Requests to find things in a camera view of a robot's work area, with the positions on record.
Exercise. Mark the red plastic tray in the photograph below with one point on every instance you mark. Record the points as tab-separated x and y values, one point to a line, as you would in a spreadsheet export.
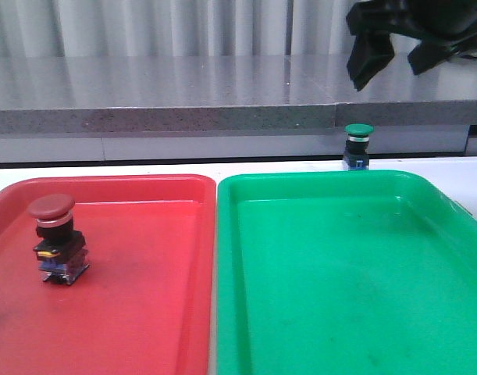
142	306

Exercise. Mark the red mushroom push button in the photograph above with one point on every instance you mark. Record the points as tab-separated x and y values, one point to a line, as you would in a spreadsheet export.
61	253

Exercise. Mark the grey stone counter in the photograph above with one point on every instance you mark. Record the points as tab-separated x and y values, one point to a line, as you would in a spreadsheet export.
121	95

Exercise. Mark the green mushroom push button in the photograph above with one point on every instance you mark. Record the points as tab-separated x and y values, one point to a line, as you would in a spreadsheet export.
355	153

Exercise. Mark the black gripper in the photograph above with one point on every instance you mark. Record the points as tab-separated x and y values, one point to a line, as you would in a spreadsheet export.
436	21

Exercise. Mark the green plastic tray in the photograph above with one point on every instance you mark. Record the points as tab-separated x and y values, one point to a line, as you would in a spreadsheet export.
371	272

